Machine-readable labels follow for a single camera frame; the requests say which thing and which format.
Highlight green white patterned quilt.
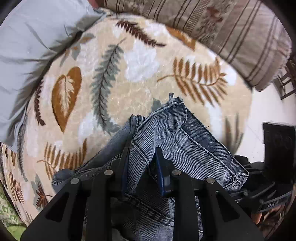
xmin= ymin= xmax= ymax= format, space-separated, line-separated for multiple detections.
xmin=0 ymin=184 xmax=23 ymax=227

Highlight beige leaf pattern blanket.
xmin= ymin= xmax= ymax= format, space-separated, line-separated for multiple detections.
xmin=1 ymin=14 xmax=252 ymax=225

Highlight grey denim pants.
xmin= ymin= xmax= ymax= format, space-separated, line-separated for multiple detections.
xmin=52 ymin=96 xmax=249 ymax=240

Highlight dark wooden rack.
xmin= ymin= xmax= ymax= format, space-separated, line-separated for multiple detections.
xmin=274 ymin=55 xmax=296 ymax=100

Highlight lime green sheet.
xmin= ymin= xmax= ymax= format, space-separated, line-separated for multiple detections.
xmin=7 ymin=225 xmax=27 ymax=240

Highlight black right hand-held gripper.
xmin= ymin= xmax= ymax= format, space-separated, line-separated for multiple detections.
xmin=228 ymin=155 xmax=292 ymax=215

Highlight striped beige floral pillow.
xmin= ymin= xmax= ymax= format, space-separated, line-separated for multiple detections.
xmin=101 ymin=0 xmax=292 ymax=91

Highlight light grey pillow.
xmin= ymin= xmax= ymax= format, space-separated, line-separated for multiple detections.
xmin=1 ymin=1 xmax=104 ymax=152

